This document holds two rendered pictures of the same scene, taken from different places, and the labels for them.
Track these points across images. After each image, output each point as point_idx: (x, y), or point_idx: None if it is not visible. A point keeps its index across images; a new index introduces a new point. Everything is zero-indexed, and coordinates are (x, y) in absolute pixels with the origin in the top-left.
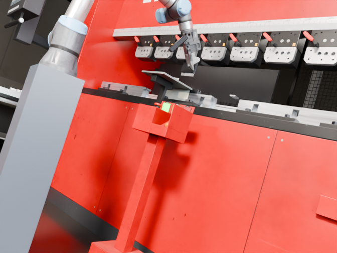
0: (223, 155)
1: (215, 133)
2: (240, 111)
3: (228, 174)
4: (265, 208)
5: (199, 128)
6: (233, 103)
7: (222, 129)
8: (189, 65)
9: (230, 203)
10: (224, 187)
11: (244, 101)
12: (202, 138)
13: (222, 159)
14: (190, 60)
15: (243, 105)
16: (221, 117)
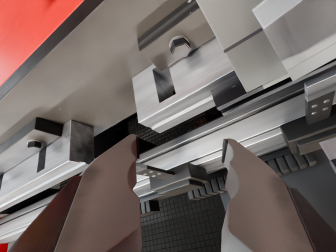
0: (7, 38)
1: (17, 46)
2: (27, 131)
3: (2, 32)
4: None
5: (47, 16)
6: (307, 182)
7: (7, 65)
8: (226, 160)
9: (2, 17)
10: (7, 17)
11: (58, 162)
12: (37, 14)
13: (7, 34)
14: (73, 181)
15: (59, 153)
16: (7, 80)
